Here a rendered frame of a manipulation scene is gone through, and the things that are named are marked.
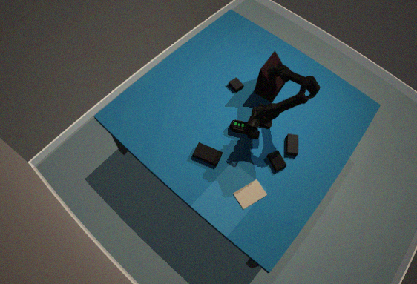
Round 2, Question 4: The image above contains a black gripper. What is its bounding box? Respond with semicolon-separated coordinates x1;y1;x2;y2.
247;107;260;139

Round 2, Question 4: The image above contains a beige flat rectangular block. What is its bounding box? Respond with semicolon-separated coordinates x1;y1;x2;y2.
233;179;268;209

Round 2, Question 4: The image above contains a dark grey switch panel with green rocker switches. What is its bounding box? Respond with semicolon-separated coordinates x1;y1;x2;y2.
230;119;249;135

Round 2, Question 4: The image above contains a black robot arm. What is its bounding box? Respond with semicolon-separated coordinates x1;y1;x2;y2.
246;63;321;132

